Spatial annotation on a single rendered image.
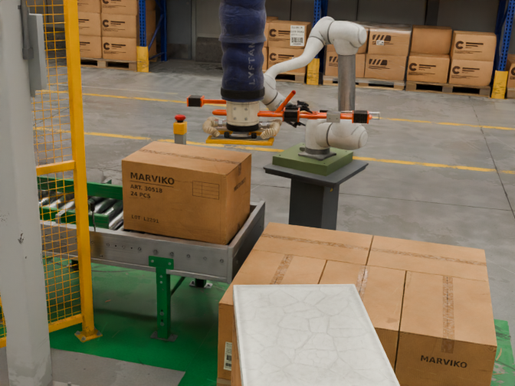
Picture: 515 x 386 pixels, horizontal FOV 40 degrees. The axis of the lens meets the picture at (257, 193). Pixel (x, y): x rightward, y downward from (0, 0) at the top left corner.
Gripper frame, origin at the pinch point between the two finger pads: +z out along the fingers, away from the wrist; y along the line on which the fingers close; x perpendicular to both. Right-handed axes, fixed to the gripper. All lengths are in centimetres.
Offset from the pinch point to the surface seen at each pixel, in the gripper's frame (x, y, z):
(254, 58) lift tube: 37.6, -12.3, -4.4
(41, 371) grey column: 65, 162, 22
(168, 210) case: 31, 78, -26
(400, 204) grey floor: -201, 14, -161
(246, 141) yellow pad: 21.2, 25.1, -1.4
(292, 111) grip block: 6.0, 0.5, -3.1
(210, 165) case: 24, 46, -20
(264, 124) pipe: 13.6, 13.1, -8.4
